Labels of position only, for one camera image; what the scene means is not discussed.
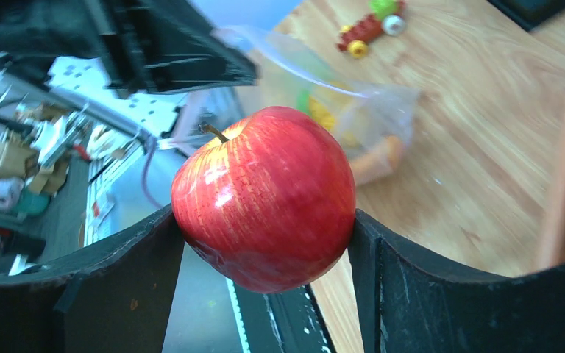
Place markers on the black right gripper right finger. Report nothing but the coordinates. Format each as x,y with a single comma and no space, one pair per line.
411,299

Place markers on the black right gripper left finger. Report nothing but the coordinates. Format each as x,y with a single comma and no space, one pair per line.
114,295

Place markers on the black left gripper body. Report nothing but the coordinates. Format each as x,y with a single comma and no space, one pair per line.
155,46

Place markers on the orange toy sausage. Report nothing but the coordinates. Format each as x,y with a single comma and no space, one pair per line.
378,162

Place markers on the red toy apple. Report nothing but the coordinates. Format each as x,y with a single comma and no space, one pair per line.
270,204

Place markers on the clear zip top bag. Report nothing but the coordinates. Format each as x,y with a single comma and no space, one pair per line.
289,71

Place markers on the cluttered background workbench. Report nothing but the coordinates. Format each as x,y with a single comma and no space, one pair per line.
49,159

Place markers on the red green brick car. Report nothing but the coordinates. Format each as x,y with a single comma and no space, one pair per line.
387,17

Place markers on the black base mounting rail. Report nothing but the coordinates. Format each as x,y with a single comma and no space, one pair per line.
288,322

